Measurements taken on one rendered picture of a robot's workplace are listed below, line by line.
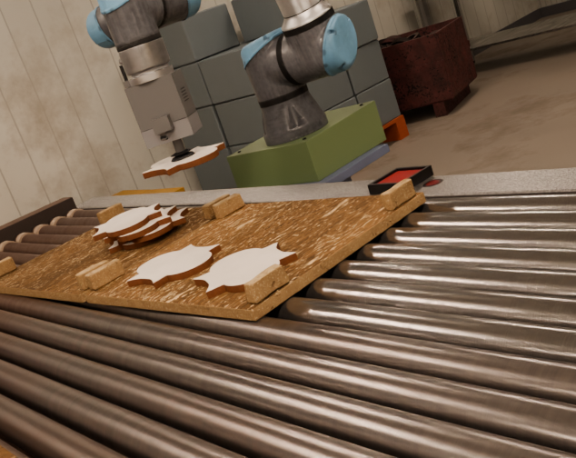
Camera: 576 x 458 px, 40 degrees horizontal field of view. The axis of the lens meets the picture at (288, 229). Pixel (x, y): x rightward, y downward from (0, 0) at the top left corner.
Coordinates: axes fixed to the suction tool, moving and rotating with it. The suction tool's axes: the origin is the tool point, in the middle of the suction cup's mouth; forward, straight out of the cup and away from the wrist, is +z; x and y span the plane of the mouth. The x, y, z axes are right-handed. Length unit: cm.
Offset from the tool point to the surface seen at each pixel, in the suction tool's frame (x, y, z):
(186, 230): 1.1, -4.6, 11.4
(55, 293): -13.9, -24.1, 11.5
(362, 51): 456, 2, 33
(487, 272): -47, 43, 13
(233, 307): -42.3, 13.5, 11.3
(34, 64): 362, -194, -34
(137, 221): -0.5, -11.8, 6.9
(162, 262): -18.4, -2.9, 10.2
